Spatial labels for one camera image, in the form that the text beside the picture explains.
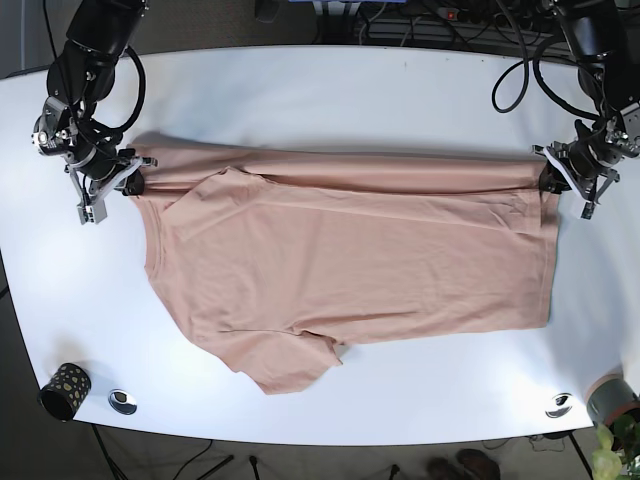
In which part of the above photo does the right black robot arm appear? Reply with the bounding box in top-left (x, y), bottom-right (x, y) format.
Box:
top-left (32, 1), bottom-right (157, 224)

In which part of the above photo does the black gold-dotted cup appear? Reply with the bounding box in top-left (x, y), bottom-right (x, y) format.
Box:
top-left (38, 363), bottom-right (92, 422)

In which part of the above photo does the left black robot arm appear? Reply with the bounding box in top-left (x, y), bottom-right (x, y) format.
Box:
top-left (491, 1), bottom-right (639, 220)

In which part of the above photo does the grey plant pot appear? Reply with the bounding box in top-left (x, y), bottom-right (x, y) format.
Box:
top-left (586, 374), bottom-right (639, 427)

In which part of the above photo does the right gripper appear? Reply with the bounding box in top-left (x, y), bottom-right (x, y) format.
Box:
top-left (66, 148), bottom-right (158, 225)

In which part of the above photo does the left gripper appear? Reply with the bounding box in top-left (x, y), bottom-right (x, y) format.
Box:
top-left (532, 140), bottom-right (626, 220)

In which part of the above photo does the salmon pink T-shirt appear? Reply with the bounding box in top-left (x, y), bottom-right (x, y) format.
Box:
top-left (133, 134), bottom-right (559, 395)

